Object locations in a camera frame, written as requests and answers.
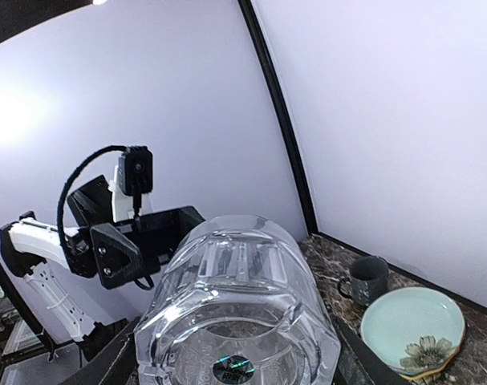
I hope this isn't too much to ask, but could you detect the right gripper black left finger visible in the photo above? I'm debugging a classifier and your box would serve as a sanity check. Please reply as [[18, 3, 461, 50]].
[[66, 317, 140, 385]]

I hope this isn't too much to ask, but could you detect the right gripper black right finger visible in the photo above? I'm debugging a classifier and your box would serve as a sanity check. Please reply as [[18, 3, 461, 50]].
[[331, 316, 408, 385]]

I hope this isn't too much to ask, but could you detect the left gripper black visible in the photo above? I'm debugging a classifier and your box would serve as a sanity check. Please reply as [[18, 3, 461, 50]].
[[66, 206, 205, 289]]

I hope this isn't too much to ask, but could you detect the light green flower plate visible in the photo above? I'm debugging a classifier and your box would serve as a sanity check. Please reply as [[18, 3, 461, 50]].
[[359, 287, 466, 374]]

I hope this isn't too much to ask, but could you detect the grey mug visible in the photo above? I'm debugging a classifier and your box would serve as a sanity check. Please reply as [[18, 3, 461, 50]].
[[337, 256, 389, 307]]

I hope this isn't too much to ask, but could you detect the clear glass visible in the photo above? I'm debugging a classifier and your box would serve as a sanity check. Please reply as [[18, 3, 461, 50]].
[[134, 215, 340, 384]]

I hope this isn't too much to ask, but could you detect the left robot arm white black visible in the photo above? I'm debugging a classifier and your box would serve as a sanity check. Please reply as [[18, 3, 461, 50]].
[[0, 175, 204, 359]]

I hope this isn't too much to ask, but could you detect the left black frame post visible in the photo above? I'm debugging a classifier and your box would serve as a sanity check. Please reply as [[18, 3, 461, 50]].
[[237, 0, 319, 234]]

